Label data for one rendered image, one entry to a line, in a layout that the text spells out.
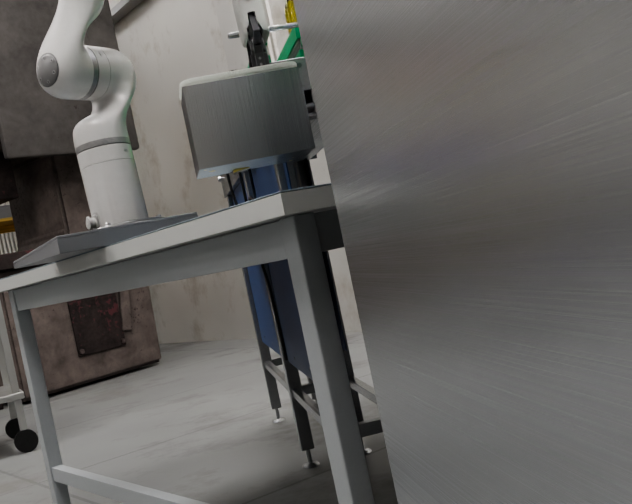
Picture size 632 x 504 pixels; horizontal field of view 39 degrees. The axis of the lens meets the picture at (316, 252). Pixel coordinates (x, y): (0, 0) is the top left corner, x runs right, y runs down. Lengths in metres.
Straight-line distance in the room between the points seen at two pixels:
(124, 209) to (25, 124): 4.36
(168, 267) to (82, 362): 4.93
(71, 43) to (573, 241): 1.63
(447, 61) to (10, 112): 5.74
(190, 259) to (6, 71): 4.79
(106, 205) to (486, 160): 1.48
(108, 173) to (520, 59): 1.55
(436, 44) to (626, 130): 0.23
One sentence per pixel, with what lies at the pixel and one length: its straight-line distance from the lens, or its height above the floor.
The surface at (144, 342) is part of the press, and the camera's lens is 6.91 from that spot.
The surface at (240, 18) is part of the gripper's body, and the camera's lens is 1.72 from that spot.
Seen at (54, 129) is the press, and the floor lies 1.80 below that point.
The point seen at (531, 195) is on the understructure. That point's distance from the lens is 0.49.
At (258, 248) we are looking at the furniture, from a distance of 1.41.
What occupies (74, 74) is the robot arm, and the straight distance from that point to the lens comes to 1.98.
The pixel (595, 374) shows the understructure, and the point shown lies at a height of 0.57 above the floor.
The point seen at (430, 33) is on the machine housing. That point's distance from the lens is 0.60.
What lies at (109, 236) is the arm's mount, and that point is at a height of 0.77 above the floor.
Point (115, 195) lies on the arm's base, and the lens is 1.95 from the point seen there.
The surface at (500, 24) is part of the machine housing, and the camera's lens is 0.49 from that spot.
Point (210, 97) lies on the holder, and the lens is 1.66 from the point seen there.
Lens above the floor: 0.67
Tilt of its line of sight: 1 degrees down
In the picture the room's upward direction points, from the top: 12 degrees counter-clockwise
